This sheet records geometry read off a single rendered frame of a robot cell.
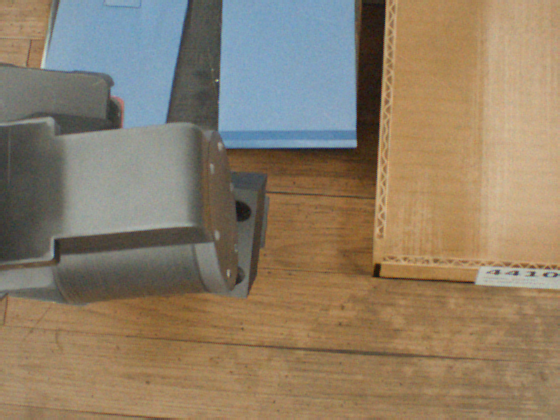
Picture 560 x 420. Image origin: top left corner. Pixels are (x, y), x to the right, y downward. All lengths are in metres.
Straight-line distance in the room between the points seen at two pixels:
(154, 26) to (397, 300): 0.19
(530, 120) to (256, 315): 0.18
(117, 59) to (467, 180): 0.19
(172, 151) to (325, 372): 0.25
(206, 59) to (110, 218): 0.27
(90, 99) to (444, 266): 0.19
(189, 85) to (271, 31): 0.05
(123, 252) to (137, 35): 0.26
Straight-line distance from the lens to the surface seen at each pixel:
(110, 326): 0.64
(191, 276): 0.43
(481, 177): 0.65
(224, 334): 0.64
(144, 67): 0.66
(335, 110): 0.64
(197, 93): 0.65
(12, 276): 0.44
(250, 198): 0.47
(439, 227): 0.64
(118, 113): 0.55
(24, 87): 0.54
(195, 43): 0.67
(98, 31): 0.67
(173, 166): 0.40
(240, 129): 0.64
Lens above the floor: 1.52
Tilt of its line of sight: 72 degrees down
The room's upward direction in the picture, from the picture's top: 8 degrees counter-clockwise
